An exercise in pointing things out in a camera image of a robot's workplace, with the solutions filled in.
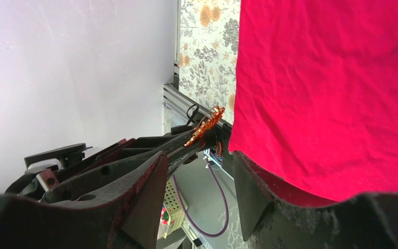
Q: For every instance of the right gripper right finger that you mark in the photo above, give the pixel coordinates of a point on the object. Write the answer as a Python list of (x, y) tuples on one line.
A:
[(276, 214)]

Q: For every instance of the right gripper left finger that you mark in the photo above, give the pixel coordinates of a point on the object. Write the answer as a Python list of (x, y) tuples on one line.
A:
[(91, 221)]

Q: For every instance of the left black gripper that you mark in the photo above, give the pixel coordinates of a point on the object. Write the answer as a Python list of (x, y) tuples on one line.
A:
[(50, 168)]

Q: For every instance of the orange glitter brooch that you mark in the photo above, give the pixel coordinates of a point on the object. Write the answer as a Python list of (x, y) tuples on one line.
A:
[(216, 114)]

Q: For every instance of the red t-shirt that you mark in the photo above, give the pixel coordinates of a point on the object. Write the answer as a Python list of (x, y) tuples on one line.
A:
[(317, 94)]

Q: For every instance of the yellow perforated storage basket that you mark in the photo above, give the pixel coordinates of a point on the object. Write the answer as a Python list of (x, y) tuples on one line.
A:
[(172, 214)]

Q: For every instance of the floral patterned table mat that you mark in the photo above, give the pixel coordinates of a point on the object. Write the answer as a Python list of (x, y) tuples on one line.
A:
[(209, 35)]

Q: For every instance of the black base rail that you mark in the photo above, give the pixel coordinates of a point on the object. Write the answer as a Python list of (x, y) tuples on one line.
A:
[(178, 154)]

